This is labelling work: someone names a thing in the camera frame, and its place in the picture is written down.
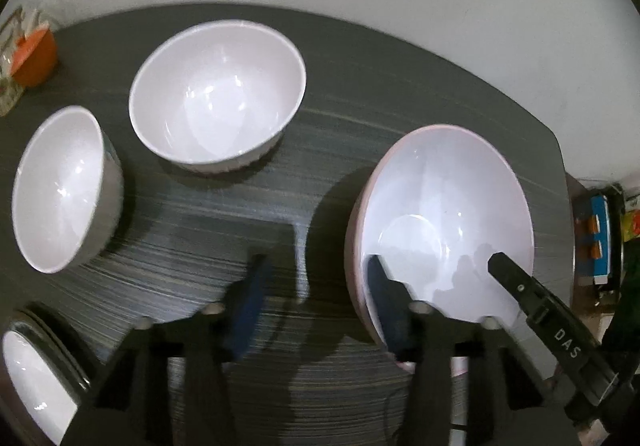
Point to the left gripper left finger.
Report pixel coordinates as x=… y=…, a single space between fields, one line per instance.
x=130 y=403

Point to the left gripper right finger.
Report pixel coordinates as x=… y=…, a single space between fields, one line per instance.
x=507 y=402

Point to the white plate pink roses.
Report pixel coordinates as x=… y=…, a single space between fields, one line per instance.
x=46 y=372

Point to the white bowl black lettering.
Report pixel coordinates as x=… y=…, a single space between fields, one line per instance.
x=67 y=192

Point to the white ribbed bowl pink base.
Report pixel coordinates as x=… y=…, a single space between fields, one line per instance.
x=217 y=96

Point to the blue box on shelf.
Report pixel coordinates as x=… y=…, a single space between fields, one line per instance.
x=593 y=239

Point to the orange lidded tea cup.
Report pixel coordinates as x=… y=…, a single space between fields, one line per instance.
x=34 y=57

